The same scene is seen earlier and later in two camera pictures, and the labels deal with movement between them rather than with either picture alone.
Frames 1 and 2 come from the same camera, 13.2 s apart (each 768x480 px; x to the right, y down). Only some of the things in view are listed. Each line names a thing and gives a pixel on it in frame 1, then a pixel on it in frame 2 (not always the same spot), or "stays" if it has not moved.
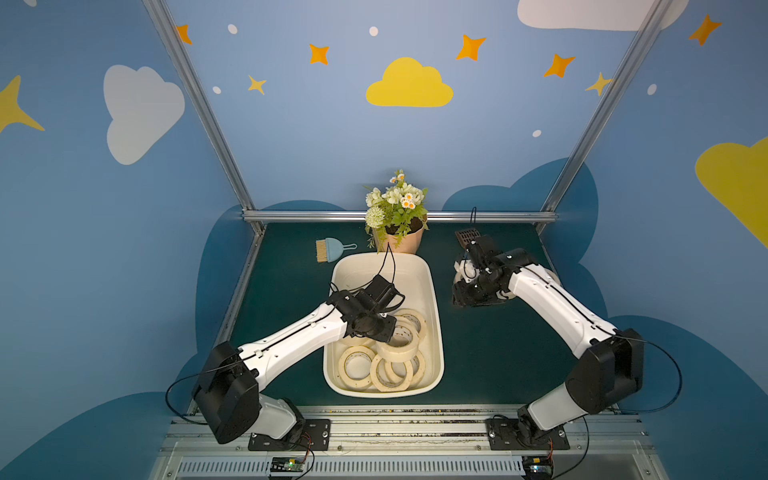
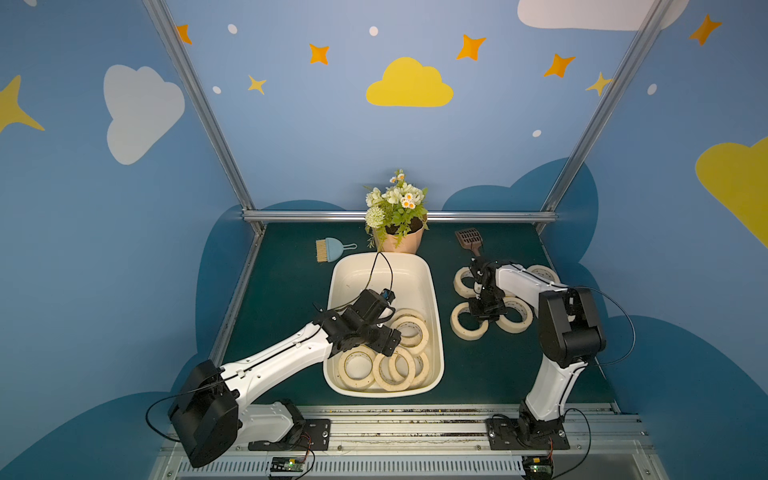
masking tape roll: x=554 y=276 stays
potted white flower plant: x=395 y=217 stays
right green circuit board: x=538 y=467 stays
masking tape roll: x=403 y=346 → x=461 y=330
